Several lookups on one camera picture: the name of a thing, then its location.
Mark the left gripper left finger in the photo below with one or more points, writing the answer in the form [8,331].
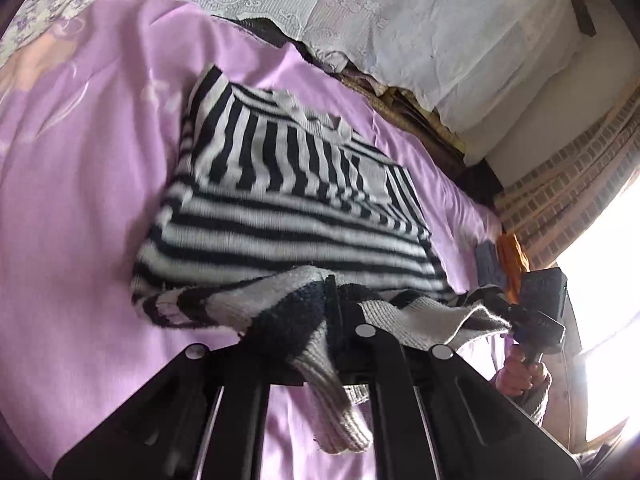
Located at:
[202,416]

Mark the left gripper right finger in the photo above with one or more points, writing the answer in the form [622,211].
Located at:
[434,416]

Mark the black white striped sweater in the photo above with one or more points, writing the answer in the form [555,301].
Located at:
[272,210]

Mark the right hand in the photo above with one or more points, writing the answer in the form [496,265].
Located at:
[516,376]

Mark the orange cloth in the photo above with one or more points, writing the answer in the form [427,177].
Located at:
[514,263]

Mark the brown checkered curtain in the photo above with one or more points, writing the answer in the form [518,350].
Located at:
[556,202]

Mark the white lace cover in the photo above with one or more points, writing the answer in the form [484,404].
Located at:
[477,64]

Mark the purple fleece blanket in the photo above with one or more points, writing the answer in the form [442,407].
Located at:
[90,123]

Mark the floral lavender bedsheet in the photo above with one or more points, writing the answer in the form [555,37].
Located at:
[32,19]

